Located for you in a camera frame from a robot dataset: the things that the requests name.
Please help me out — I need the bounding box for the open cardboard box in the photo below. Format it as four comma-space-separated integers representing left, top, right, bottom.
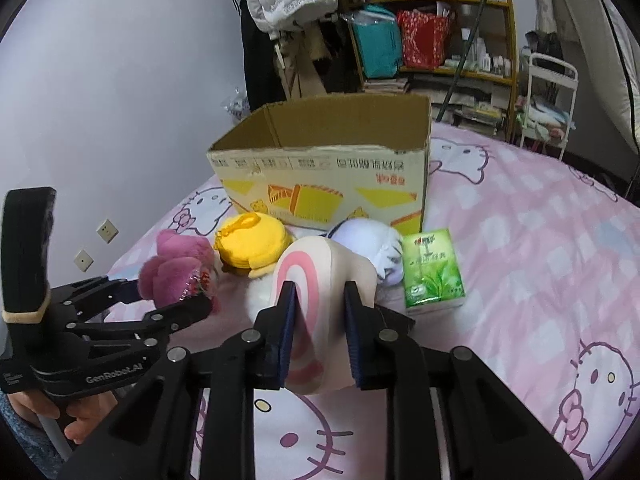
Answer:
207, 93, 432, 235

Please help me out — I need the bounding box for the black hanging coat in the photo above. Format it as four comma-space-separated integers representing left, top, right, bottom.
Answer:
232, 0, 286, 112

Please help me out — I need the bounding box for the pink swirl roll plush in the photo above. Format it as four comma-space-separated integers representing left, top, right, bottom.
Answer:
271, 236, 378, 396

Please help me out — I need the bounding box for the wall socket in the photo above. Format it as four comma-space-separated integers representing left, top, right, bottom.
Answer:
74, 249, 94, 273
96, 219, 119, 244

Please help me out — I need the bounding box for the yellow round plush toy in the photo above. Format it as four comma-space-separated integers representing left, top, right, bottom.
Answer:
213, 212, 294, 278

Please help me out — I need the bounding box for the green pole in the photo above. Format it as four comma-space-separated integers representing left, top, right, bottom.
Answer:
435, 0, 488, 124

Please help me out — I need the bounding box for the red shopping bag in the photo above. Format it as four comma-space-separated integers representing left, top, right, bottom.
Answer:
397, 10, 454, 70

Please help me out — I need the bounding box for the green tissue pack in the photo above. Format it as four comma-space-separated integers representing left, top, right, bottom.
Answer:
402, 229, 466, 316

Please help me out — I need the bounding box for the teal bag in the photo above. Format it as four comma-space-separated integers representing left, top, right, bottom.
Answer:
345, 6, 402, 79

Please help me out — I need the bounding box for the stack of books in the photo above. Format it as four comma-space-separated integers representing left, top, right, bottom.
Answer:
362, 77, 410, 94

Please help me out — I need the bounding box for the pink Hello Kitty bedsheet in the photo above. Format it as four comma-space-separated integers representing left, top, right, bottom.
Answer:
108, 124, 639, 479

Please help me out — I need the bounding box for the wall socket lower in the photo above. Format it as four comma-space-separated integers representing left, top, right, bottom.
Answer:
74, 249, 94, 273

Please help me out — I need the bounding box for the wall socket upper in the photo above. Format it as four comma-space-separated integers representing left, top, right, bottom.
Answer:
96, 219, 119, 244

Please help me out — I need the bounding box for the wooden bookshelf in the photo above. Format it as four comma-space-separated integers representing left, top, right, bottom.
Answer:
345, 0, 518, 139

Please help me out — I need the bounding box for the person's left hand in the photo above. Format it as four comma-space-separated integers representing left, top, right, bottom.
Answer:
8, 390, 118, 444

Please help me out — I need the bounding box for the pink fluffy plush toy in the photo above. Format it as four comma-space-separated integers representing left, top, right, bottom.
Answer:
138, 230, 220, 314

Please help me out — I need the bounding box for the white rolling cart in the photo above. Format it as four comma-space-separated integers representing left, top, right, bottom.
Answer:
515, 52, 579, 160

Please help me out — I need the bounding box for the white purple round plush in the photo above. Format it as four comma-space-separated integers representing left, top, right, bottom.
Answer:
324, 218, 404, 287

